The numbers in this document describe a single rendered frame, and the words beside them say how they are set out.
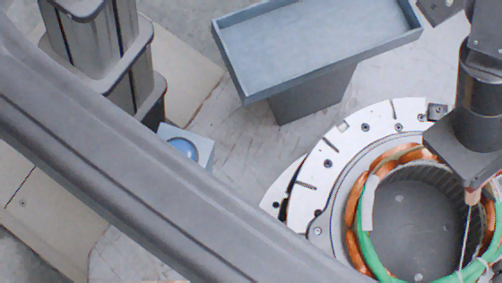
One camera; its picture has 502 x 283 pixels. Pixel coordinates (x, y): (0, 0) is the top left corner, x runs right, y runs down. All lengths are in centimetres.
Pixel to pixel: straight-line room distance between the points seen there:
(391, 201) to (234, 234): 83
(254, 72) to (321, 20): 11
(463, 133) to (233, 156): 70
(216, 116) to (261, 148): 8
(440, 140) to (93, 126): 47
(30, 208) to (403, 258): 98
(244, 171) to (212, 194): 105
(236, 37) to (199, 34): 109
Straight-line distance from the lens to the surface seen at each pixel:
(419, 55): 166
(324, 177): 126
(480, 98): 88
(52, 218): 210
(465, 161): 94
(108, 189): 53
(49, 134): 54
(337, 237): 124
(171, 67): 216
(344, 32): 139
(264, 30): 138
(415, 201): 135
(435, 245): 134
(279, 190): 155
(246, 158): 158
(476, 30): 84
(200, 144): 132
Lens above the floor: 231
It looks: 75 degrees down
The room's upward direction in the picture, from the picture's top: 11 degrees clockwise
